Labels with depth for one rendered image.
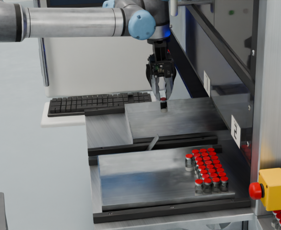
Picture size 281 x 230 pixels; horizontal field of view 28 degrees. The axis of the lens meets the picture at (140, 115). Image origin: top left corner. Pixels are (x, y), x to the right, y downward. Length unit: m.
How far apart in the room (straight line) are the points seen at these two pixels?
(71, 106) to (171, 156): 0.63
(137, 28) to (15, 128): 2.58
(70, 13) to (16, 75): 3.45
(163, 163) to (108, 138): 0.24
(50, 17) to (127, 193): 0.50
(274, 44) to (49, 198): 2.13
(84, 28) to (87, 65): 0.82
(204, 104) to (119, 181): 0.55
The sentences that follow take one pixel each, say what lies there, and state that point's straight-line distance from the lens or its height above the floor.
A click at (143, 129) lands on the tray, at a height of 0.88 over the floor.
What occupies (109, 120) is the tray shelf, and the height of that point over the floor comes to 0.88.
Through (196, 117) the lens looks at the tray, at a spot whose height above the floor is 0.88.
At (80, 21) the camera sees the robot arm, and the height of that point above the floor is 1.33.
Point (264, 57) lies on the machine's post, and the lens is 1.28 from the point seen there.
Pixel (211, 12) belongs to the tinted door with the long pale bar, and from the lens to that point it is 1.77.
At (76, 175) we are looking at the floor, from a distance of 3.36.
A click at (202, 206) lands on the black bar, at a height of 0.90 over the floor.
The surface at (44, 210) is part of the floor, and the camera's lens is 3.10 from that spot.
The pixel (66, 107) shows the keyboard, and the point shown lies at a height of 0.82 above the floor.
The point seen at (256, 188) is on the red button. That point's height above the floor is 1.01.
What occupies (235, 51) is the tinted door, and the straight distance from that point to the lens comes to 1.53.
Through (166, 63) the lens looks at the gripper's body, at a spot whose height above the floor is 1.13.
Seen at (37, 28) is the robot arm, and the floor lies 1.33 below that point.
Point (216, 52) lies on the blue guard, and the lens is 1.70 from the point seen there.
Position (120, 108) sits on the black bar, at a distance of 1.99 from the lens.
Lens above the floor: 1.74
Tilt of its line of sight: 26 degrees down
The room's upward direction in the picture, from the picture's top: 3 degrees counter-clockwise
